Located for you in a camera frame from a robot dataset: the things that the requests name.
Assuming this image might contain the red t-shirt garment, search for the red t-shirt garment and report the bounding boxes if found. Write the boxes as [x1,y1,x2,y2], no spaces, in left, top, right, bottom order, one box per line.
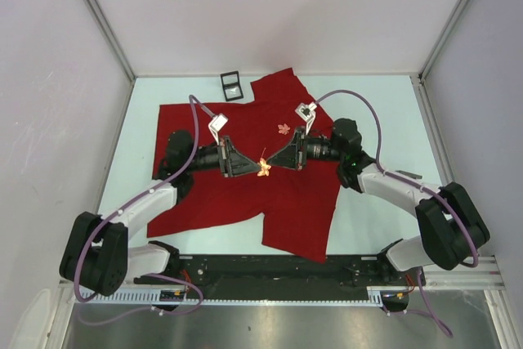
[146,69,340,263]

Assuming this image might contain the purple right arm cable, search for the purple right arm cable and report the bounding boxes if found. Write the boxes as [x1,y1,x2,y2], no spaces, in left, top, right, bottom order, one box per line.
[314,89,480,338]

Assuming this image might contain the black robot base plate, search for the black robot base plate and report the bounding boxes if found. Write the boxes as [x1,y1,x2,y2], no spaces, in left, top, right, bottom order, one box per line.
[135,255,425,298]

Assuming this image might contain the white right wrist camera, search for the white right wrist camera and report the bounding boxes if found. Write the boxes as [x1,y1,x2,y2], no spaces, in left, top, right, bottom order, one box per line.
[295,102,317,134]

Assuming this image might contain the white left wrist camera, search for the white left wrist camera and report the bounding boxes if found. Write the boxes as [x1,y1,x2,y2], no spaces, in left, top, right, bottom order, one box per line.
[208,114,228,142]

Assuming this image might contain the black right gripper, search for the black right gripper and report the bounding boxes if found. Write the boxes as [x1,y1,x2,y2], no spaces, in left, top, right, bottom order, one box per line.
[266,126,344,171]

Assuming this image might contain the small black open box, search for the small black open box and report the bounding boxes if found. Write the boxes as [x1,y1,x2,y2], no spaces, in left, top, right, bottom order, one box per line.
[220,71,244,102]

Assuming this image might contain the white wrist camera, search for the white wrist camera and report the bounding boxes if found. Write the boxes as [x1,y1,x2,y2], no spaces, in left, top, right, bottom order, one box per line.
[208,114,228,142]
[295,102,317,134]

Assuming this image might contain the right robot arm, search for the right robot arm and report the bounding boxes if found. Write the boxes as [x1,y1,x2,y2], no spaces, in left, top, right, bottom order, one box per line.
[268,119,490,284]

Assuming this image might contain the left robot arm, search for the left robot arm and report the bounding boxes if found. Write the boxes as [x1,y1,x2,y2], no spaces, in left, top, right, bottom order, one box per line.
[59,130,265,296]

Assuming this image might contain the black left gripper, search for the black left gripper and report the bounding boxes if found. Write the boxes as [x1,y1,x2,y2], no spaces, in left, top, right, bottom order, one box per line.
[185,136,260,177]

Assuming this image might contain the aluminium frame rail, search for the aluminium frame rail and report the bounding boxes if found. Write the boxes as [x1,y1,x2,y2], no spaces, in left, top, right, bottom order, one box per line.
[57,254,500,289]

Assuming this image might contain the gold maple leaf brooch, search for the gold maple leaf brooch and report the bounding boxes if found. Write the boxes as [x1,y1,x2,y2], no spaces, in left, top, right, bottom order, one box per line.
[257,158,271,177]

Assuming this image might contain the grey slotted cable duct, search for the grey slotted cable duct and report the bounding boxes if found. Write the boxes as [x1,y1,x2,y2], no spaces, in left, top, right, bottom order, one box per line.
[89,286,411,306]

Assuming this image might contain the white leaf print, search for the white leaf print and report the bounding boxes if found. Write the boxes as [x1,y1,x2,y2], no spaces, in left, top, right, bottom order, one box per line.
[278,123,291,135]

